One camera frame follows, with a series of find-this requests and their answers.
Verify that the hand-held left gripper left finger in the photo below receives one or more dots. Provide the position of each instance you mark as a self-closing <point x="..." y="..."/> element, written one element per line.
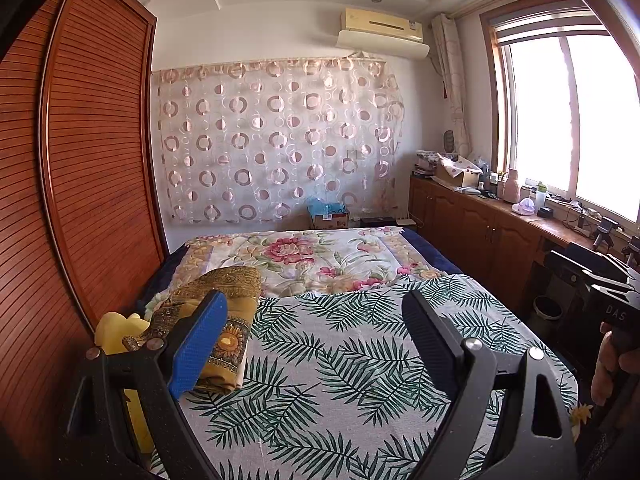
<point x="200" y="340"/>

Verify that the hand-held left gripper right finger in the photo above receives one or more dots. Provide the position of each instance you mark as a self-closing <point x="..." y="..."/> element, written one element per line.
<point x="430" y="335"/>

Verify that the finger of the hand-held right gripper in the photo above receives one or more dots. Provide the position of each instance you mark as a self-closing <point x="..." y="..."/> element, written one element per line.
<point x="615" y="282"/>
<point x="600" y="259"/>

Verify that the golden patterned shirt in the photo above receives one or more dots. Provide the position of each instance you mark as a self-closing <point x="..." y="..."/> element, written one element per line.
<point x="235" y="300"/>

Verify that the person's right hand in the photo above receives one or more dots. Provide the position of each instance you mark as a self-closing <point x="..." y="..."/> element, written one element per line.
<point x="605" y="370"/>

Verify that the small black tripod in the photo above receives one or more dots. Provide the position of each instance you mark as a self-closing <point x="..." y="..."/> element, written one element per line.
<point x="605" y="230"/>
<point x="632" y="250"/>

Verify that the round waste bin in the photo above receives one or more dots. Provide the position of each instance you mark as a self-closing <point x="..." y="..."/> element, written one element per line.
<point x="547" y="309"/>

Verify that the small black box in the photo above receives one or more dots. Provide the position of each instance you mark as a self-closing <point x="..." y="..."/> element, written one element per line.
<point x="545" y="212"/>

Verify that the pink floral quilt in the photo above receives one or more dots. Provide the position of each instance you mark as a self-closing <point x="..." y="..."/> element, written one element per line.
<point x="430" y="252"/>

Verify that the yellow plush toy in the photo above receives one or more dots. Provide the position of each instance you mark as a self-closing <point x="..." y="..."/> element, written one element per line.
<point x="117" y="330"/>

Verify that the palm leaf bed sheet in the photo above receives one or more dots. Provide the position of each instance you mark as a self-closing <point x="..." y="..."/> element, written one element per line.
<point x="350" y="360"/>

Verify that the white bottle with green cap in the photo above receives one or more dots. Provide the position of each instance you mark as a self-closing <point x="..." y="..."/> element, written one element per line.
<point x="540" y="197"/>

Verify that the long wooden cabinet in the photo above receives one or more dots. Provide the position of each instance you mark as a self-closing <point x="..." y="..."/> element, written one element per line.
<point x="475" y="220"/>

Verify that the flat black box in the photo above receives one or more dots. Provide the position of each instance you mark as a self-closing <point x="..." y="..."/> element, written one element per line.
<point x="377" y="220"/>

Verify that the person's dark clothing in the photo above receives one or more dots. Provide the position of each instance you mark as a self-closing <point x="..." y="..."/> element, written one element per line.
<point x="607" y="445"/>

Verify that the wooden framed window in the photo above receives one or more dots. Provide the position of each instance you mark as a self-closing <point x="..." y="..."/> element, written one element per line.
<point x="600" y="120"/>

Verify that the cardboard box with red label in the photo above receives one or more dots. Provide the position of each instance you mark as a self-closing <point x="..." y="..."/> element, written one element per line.
<point x="332" y="221"/>

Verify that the open dotted cardboard box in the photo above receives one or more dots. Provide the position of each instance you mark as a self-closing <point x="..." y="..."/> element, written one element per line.
<point x="457" y="175"/>

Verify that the blue plastic bag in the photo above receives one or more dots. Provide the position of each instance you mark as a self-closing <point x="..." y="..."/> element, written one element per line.
<point x="325" y="205"/>

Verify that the patterned fabric stack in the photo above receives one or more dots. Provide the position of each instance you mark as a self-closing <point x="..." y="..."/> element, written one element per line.
<point x="426" y="162"/>

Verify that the dark oval ornament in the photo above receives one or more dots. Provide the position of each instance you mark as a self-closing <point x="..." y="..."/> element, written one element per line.
<point x="449" y="141"/>

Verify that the circle patterned sheer curtain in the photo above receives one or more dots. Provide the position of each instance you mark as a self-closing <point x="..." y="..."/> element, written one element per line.
<point x="280" y="145"/>

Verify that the red tassel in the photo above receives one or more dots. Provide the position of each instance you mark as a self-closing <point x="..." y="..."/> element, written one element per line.
<point x="443" y="89"/>

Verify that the patterned window curtain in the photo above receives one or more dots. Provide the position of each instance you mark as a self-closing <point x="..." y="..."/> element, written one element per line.
<point x="452" y="75"/>

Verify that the beige air conditioner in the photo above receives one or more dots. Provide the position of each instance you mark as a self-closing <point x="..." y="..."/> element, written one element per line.
<point x="382" y="22"/>

